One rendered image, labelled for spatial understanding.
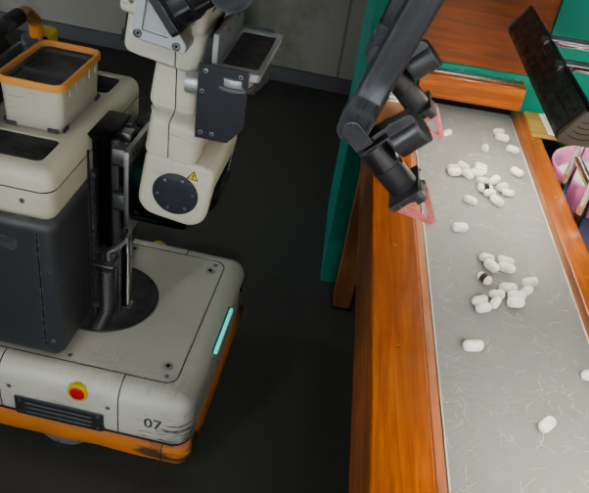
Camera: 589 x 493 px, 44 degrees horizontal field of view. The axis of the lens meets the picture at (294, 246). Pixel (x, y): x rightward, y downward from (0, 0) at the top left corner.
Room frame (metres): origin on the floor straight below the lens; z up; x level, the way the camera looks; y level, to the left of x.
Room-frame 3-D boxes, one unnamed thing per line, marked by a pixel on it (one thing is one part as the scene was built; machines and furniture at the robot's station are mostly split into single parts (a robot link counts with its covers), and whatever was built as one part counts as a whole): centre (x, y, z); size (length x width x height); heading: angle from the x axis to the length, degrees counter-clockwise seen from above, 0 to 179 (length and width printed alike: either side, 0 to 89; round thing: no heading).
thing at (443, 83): (1.99, -0.42, 0.83); 0.30 x 0.06 x 0.07; 90
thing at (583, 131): (1.55, -0.48, 1.08); 0.62 x 0.08 x 0.07; 0
